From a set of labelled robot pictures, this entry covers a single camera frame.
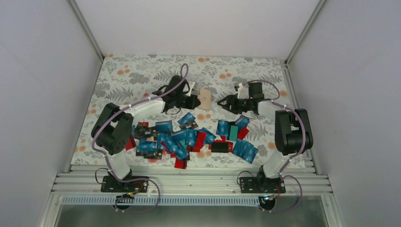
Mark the beige leather card holder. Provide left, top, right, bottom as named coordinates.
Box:
left=198, top=88, right=212, bottom=111

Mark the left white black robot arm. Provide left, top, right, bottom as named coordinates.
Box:
left=91, top=75, right=201, bottom=192

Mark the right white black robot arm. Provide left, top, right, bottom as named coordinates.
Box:
left=217, top=79, right=314, bottom=192

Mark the blue card upper centre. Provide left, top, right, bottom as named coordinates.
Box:
left=178, top=112, right=196, bottom=125

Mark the blue card upper right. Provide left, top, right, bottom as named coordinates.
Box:
left=216, top=120, right=229, bottom=137

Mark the green card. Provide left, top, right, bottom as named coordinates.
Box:
left=227, top=125, right=238, bottom=141

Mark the blue card stack right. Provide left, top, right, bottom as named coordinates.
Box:
left=232, top=139, right=259, bottom=164

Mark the black VIP card left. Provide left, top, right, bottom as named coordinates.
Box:
left=133, top=125, right=158, bottom=140

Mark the blue card left lower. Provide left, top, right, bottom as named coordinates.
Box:
left=137, top=140, right=157, bottom=153

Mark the red card bottom centre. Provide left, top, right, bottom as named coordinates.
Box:
left=174, top=158, right=188, bottom=169

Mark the floral patterned table mat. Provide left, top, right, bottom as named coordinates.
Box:
left=71, top=54, right=291, bottom=169

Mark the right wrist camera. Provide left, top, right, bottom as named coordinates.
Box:
left=235, top=83, right=249, bottom=99

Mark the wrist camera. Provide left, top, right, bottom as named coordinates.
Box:
left=235, top=83, right=249, bottom=99
left=184, top=81, right=199, bottom=96

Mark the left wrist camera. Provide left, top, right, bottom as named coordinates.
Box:
left=184, top=81, right=199, bottom=96

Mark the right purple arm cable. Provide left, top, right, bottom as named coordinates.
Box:
left=247, top=80, right=309, bottom=214

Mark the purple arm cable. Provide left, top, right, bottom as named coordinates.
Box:
left=247, top=80, right=309, bottom=214
left=91, top=63, right=190, bottom=214

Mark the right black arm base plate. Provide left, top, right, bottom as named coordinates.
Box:
left=239, top=177, right=286, bottom=194

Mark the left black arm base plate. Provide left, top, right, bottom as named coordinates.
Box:
left=100, top=176, right=149, bottom=193

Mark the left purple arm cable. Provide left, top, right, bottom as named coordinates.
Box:
left=91, top=63, right=190, bottom=214

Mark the aluminium rail frame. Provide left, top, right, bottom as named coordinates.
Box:
left=51, top=165, right=333, bottom=196

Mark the grey slotted cable duct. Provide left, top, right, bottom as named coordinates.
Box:
left=60, top=195, right=260, bottom=207

